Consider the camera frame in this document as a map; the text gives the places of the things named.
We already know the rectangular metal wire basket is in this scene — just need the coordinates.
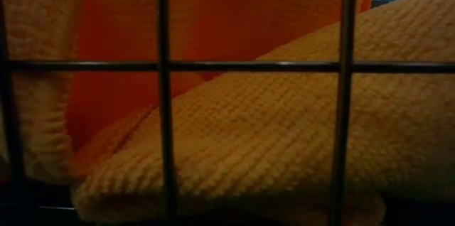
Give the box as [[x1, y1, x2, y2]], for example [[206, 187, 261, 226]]
[[0, 0, 455, 226]]

